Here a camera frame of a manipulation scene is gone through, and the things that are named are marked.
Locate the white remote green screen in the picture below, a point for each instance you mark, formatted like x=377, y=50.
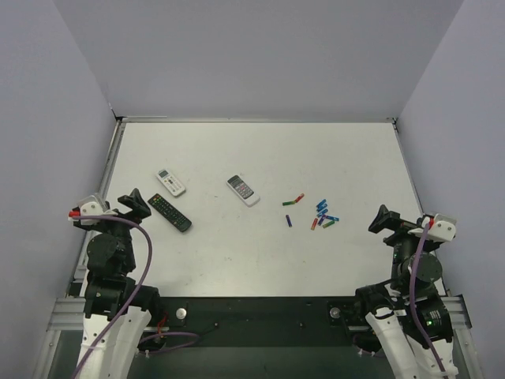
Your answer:
x=171, y=182

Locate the white grey AC remote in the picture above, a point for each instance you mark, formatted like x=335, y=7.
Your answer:
x=245, y=193

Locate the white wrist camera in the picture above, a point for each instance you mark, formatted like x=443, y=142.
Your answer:
x=441, y=228
x=93, y=205

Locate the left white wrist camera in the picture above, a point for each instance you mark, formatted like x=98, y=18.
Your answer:
x=93, y=205

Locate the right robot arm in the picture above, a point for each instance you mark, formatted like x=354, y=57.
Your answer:
x=408, y=322

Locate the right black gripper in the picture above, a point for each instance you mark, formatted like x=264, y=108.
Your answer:
x=400, y=229

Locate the aluminium frame rail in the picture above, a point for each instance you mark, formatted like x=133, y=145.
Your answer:
x=67, y=315

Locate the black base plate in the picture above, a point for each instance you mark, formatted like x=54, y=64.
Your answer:
x=262, y=322

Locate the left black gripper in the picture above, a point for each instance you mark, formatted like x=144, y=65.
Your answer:
x=112, y=220

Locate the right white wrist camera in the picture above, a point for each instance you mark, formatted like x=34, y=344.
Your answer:
x=441, y=228

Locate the black TV remote control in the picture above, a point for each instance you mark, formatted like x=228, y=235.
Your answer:
x=170, y=213

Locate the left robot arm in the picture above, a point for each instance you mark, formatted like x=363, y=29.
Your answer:
x=117, y=308

